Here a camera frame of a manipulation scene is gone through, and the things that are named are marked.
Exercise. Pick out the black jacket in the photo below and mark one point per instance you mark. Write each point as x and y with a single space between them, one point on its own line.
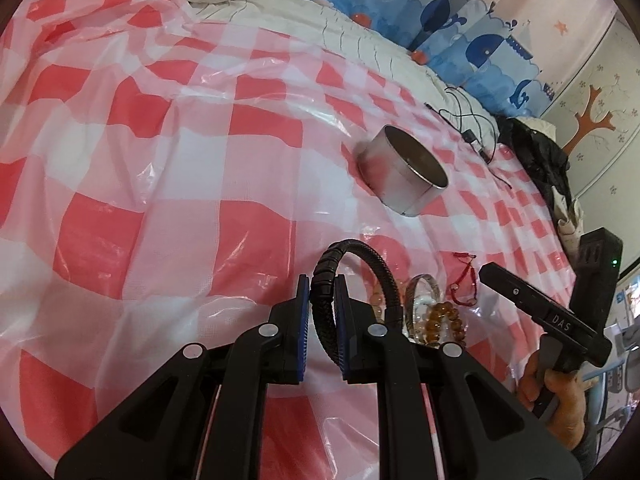
540 160

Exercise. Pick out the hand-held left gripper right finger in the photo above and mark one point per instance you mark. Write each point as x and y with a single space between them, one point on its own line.
341 340

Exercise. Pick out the brown tree wall sticker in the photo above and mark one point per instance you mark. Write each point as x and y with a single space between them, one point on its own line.
590 120

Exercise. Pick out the red white checkered plastic tablecloth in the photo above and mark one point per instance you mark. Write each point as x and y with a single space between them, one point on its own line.
175 185

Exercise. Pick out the person's right hand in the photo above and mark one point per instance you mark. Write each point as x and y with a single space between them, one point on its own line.
570 405

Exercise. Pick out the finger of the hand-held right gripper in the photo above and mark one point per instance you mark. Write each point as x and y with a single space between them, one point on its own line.
510 290

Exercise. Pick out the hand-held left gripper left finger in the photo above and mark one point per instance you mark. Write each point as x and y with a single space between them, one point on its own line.
301 340

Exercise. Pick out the round metal tin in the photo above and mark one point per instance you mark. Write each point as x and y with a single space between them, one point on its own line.
390 180

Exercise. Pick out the beige dotted cloth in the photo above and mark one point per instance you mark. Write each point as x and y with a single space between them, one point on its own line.
570 230

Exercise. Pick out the cream cloth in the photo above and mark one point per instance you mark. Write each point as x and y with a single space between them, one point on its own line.
537 126

